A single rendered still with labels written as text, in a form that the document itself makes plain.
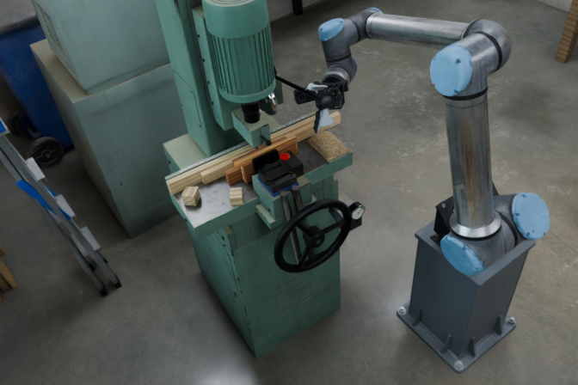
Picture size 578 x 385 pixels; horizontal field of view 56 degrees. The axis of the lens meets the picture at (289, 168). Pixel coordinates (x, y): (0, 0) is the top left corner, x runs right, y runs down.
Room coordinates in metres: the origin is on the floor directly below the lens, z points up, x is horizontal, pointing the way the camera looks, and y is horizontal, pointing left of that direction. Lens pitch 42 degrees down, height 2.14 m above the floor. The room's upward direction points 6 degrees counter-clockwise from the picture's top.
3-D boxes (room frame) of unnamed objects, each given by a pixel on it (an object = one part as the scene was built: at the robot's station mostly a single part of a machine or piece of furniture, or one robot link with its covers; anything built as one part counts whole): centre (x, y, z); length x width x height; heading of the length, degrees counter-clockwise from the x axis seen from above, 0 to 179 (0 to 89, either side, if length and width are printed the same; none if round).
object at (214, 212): (1.32, 0.07, 0.87); 0.61 x 0.30 x 0.06; 118
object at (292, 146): (1.35, 0.06, 0.94); 0.20 x 0.01 x 0.08; 118
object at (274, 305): (1.53, 0.16, 0.36); 0.58 x 0.45 x 0.71; 28
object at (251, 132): (1.45, 0.11, 1.02); 0.14 x 0.07 x 0.09; 28
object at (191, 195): (1.25, 0.32, 0.92); 0.05 x 0.04 x 0.04; 165
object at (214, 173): (1.46, 0.04, 0.92); 0.55 x 0.02 x 0.04; 118
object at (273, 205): (1.25, 0.03, 0.92); 0.15 x 0.13 x 0.09; 118
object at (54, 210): (1.66, 1.03, 0.58); 0.27 x 0.25 x 1.16; 124
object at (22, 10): (2.87, 1.39, 0.48); 0.64 x 0.54 x 0.97; 124
